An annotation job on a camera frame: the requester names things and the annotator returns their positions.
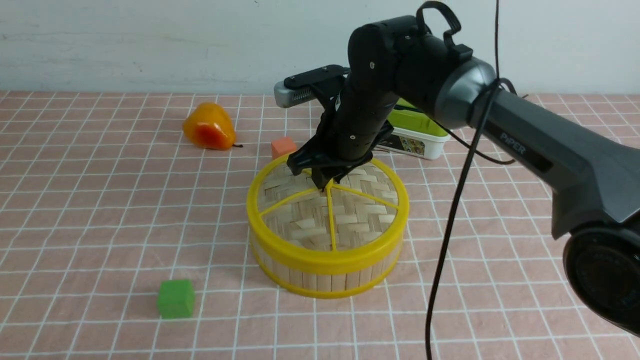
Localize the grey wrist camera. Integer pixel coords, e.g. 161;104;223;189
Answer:
273;64;351;109

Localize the orange foam cube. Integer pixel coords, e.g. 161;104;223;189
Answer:
270;136;298;160

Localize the pink checkered tablecloth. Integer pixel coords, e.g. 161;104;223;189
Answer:
0;91;639;360

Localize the yellow woven steamer lid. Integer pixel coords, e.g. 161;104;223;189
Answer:
246;156;410;276

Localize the black cable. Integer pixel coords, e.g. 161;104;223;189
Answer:
415;0;526;360

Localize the orange yellow toy pear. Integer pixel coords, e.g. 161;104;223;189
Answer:
182;102;243;151

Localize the bamboo steamer basket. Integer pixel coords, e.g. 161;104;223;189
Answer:
250;234;403;299

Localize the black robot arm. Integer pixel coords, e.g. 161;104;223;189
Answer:
278;1;640;337

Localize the green lidded white box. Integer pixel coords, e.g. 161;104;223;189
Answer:
377;99;451;160

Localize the green foam cube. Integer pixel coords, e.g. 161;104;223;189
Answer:
157;279;195;320

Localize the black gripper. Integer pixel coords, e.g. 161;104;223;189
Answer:
286;80;399;190

